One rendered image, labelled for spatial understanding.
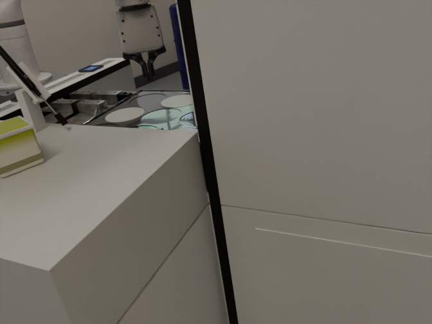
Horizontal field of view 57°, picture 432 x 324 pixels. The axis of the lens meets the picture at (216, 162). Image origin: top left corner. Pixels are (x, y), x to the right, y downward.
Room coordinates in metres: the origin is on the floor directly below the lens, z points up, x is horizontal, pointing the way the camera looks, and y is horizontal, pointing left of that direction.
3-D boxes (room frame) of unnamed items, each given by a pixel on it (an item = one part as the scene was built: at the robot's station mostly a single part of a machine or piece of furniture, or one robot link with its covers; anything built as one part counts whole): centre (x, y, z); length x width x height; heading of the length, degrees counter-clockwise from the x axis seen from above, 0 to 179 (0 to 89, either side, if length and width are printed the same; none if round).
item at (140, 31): (1.01, 0.13, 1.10); 0.10 x 0.07 x 0.11; 98
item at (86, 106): (1.10, 0.32, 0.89); 0.08 x 0.03 x 0.03; 62
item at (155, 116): (0.92, 0.12, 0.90); 0.34 x 0.34 x 0.01; 62
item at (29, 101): (0.76, 0.33, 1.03); 0.06 x 0.04 x 0.13; 62
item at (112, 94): (1.17, 0.29, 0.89); 0.08 x 0.03 x 0.03; 62
